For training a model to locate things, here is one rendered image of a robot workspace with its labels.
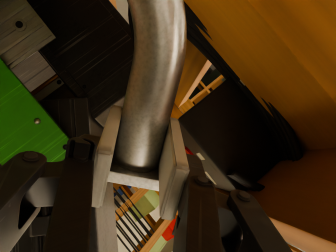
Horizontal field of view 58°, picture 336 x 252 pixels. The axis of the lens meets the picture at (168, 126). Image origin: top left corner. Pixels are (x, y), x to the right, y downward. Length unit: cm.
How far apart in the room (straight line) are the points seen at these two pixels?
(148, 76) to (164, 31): 3
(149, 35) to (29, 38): 46
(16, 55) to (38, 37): 5
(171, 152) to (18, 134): 45
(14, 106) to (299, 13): 46
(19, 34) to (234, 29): 38
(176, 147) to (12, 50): 49
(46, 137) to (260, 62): 38
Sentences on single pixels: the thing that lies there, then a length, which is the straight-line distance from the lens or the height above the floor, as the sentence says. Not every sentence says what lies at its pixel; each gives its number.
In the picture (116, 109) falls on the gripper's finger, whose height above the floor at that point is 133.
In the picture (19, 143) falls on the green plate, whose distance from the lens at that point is 58.
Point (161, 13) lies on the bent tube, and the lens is 17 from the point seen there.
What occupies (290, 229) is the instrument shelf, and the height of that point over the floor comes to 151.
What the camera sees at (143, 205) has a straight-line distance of 383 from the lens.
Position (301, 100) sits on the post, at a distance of 39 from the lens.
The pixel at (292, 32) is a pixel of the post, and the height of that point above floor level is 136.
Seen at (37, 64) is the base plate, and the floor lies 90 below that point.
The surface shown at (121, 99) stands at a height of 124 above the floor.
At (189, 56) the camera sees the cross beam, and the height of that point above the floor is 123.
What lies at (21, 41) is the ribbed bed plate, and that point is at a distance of 61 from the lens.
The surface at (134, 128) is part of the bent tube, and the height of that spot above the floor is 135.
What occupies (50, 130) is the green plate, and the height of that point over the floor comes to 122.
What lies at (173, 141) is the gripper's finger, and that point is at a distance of 16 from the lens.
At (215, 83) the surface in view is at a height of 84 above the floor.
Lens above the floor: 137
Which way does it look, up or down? 3 degrees down
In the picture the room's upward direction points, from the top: 141 degrees clockwise
